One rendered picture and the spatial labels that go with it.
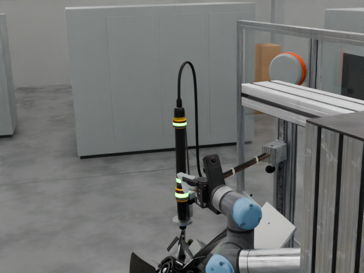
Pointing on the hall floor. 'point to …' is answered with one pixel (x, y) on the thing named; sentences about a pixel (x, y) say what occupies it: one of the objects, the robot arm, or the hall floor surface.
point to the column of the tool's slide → (290, 168)
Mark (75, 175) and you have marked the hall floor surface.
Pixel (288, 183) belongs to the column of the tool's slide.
